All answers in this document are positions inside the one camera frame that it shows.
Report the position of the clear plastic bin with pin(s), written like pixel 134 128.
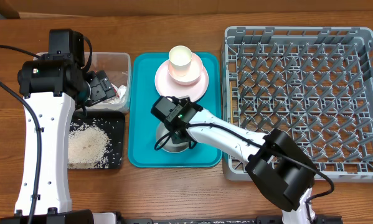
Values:
pixel 111 68

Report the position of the black plastic tray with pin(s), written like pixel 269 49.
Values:
pixel 111 122

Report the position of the white napkin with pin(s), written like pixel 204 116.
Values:
pixel 118 99

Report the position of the white round plate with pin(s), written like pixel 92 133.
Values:
pixel 166 86

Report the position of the white rice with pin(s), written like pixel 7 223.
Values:
pixel 90 147

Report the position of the teal serving tray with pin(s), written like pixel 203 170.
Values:
pixel 143 125

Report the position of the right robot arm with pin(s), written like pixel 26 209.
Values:
pixel 279 168

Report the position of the pink bowl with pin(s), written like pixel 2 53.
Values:
pixel 188 75

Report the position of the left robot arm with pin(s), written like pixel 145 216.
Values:
pixel 44 196

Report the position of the grey dishwasher rack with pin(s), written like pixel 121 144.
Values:
pixel 314 83

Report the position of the grey metal bowl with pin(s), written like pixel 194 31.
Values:
pixel 164 141

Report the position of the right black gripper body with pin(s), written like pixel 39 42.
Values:
pixel 180 142

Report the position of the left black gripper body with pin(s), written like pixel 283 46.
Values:
pixel 100 89

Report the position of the white cup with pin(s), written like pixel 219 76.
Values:
pixel 180 58

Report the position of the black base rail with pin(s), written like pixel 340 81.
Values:
pixel 116 218

